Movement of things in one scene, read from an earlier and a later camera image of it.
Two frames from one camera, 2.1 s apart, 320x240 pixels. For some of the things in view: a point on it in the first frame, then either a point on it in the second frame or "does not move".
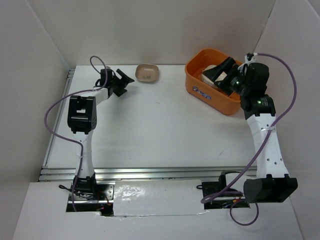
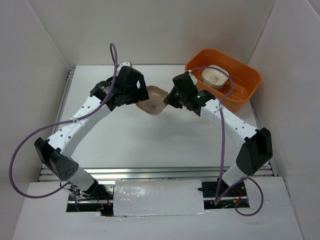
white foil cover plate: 158,197 does not move
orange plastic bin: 196,62 does not move
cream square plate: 208,80 does not move
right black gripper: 231,67 to 171,100
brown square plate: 147,72 to 155,104
